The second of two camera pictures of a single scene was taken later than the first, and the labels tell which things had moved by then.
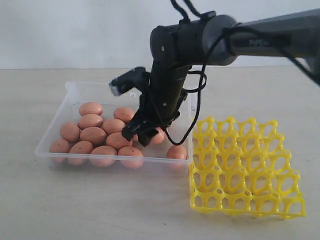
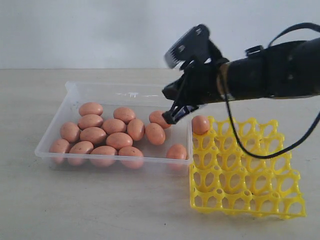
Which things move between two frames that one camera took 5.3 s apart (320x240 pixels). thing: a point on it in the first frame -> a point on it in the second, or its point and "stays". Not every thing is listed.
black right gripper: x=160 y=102 -> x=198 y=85
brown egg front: x=130 y=157 stays
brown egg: x=116 y=140 stays
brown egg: x=124 y=114 stays
